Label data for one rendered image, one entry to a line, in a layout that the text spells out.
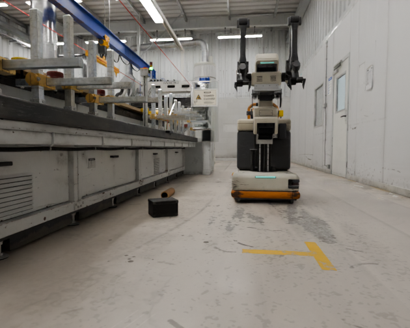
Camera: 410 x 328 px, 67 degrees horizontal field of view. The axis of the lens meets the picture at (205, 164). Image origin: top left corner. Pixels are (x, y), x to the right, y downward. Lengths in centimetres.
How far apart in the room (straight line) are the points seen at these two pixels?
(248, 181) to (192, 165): 320
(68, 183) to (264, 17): 1029
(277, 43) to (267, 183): 1021
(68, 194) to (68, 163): 20
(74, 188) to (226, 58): 1091
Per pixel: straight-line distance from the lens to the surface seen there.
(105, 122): 202
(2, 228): 171
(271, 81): 303
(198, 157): 598
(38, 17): 161
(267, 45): 1278
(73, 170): 218
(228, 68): 1250
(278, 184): 292
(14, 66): 134
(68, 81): 151
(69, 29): 182
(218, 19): 1178
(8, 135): 141
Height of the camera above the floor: 52
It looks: 3 degrees down
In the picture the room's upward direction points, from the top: straight up
